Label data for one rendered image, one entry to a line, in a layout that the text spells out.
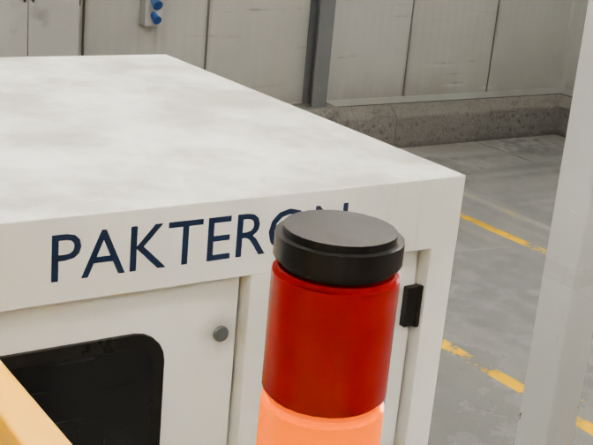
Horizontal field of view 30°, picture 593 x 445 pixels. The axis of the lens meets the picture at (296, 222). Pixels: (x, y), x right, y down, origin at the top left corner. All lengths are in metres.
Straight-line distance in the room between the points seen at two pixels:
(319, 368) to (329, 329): 0.02
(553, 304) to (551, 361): 0.16
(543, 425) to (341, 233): 2.87
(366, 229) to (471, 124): 10.74
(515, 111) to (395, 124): 1.59
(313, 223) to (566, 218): 2.67
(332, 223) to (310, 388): 0.06
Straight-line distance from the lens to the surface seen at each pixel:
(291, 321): 0.41
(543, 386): 3.24
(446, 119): 10.90
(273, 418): 0.44
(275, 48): 9.66
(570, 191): 3.06
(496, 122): 11.39
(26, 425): 0.77
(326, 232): 0.41
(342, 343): 0.41
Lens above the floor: 2.47
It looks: 18 degrees down
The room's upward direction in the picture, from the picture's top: 5 degrees clockwise
